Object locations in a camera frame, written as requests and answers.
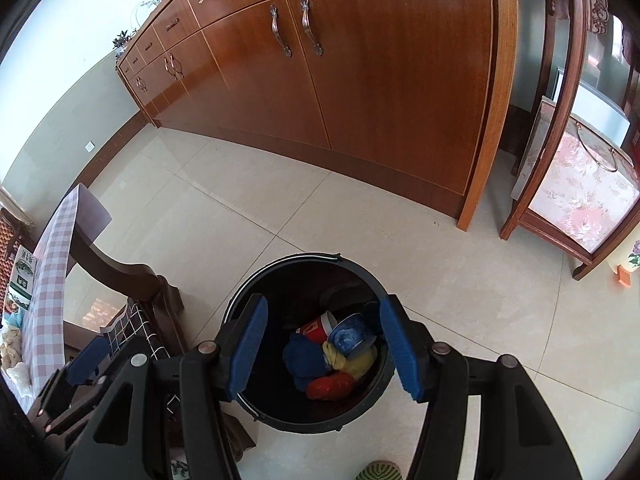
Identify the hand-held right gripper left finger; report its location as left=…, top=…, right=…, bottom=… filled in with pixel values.
left=65, top=294, right=269, bottom=480

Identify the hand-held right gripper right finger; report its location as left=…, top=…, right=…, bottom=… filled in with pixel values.
left=378, top=295, right=583, bottom=480

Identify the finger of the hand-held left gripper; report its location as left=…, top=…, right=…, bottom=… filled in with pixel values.
left=30, top=367, right=103, bottom=443
left=64, top=331, right=132, bottom=388

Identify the yellow cloth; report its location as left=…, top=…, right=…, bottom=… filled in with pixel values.
left=322, top=341, right=378, bottom=378

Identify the white tissue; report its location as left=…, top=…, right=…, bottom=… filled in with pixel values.
left=5, top=362, right=32, bottom=397

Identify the short blue paper cup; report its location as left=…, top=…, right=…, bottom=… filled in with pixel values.
left=327, top=312, right=378, bottom=361

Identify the blue cloth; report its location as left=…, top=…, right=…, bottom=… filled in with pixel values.
left=282, top=335, right=333, bottom=391

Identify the red paper cup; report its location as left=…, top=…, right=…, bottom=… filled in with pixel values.
left=295, top=312, right=333, bottom=343

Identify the beige paper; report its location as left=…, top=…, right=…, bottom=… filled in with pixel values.
left=0, top=327, right=23, bottom=368

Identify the red cloth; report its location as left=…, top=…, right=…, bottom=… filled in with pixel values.
left=306, top=372, right=357, bottom=401

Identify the black trash bin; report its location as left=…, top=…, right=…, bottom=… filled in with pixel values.
left=222, top=252, right=401, bottom=435

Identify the green white carton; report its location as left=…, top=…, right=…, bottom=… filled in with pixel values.
left=7, top=245, right=38, bottom=316

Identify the black checked cloth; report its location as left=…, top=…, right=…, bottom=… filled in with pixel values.
left=97, top=297, right=173, bottom=411

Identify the pink checked tablecloth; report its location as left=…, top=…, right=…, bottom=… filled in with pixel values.
left=22, top=182, right=113, bottom=386

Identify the striped green slipper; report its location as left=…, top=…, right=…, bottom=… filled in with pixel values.
left=350, top=460, right=403, bottom=480

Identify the wooden lattice bench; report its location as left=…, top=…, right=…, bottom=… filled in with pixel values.
left=0, top=205, right=36, bottom=281

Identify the pink floral storage box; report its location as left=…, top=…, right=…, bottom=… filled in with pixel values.
left=512, top=100, right=640, bottom=253

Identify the brown wooden sideboard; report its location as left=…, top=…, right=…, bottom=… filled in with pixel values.
left=116, top=0, right=519, bottom=233

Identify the white board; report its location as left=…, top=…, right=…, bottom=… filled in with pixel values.
left=552, top=67, right=631, bottom=148

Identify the small potted plant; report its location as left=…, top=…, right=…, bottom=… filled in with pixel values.
left=112, top=30, right=136, bottom=58

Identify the white charger cable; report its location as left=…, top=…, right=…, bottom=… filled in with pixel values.
left=127, top=0, right=163, bottom=26

